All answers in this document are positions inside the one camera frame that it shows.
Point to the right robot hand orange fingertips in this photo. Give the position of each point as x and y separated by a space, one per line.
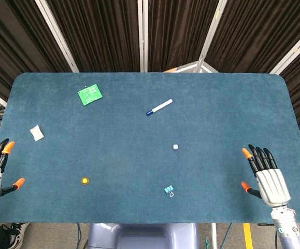
272 185

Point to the lavender robot base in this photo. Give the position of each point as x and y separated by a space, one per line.
139 236

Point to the white marker blue cap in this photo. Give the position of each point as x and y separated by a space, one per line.
161 106

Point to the black and white sneaker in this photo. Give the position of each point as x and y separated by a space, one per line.
17 233

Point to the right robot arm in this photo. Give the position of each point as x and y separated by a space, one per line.
288 230

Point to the small white die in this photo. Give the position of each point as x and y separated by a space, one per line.
175 147

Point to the light blue binder clip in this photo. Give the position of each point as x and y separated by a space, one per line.
169 190

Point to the small white paper packet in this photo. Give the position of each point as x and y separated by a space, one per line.
36 133

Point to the green foil packet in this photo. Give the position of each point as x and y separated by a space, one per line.
90 94

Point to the white table leg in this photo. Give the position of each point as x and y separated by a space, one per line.
214 236

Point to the round yellow orange magnet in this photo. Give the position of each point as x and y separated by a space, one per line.
85 180

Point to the blue felt table mat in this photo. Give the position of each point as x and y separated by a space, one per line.
139 155

